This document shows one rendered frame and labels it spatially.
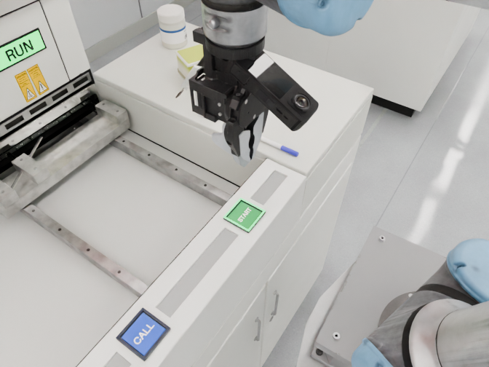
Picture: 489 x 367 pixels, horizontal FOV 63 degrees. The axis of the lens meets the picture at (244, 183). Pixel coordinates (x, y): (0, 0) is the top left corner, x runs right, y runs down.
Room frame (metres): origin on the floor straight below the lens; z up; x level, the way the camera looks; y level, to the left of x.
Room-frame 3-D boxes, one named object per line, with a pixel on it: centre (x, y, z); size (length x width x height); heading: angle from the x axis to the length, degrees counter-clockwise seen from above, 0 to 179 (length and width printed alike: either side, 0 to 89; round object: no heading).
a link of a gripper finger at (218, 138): (0.43, 0.02, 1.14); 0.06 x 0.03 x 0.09; 56
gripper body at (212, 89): (0.45, 0.02, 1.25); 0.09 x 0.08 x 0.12; 56
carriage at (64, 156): (0.68, 0.43, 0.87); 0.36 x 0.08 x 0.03; 146
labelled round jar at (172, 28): (1.03, 0.19, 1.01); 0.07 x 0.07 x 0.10
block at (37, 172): (0.62, 0.48, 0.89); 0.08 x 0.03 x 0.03; 56
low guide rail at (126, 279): (0.46, 0.35, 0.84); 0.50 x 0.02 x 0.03; 56
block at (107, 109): (0.82, 0.34, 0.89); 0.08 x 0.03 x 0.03; 56
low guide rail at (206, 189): (0.68, 0.20, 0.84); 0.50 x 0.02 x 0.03; 56
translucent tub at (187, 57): (0.87, 0.12, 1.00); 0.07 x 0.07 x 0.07; 31
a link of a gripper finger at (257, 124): (0.46, 0.01, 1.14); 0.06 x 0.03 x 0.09; 56
